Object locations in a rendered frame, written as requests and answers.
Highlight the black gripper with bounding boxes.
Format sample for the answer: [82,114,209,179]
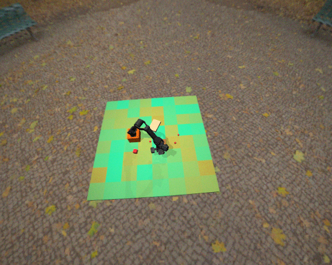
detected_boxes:
[150,147,158,153]

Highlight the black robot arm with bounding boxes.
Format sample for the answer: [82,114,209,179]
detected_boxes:
[127,119,169,155]

